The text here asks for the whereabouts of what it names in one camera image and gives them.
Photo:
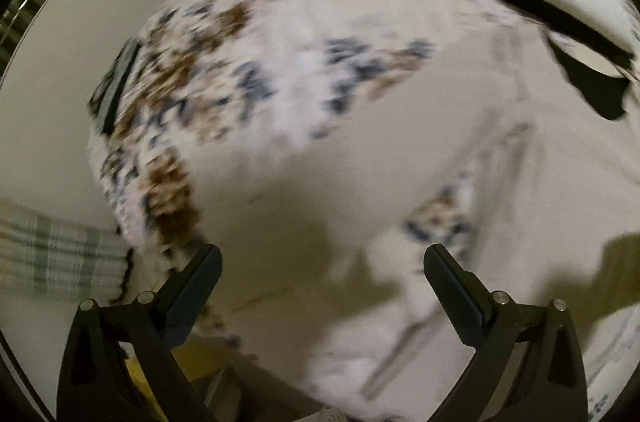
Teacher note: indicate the black garment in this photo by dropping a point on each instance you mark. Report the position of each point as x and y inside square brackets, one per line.
[588, 61]

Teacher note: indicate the beige garment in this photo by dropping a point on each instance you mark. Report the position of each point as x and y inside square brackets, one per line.
[488, 151]

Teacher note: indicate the green striped curtain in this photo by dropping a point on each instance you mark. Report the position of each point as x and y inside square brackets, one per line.
[47, 257]

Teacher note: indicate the floral bed blanket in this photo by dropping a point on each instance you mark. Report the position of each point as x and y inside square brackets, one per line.
[259, 79]

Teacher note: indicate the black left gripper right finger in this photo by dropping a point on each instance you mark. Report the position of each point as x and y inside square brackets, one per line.
[550, 384]

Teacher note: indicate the black striped cloth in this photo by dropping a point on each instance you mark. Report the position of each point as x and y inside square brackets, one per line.
[104, 101]

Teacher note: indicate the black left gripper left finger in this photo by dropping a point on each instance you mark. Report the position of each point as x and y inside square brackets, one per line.
[94, 383]

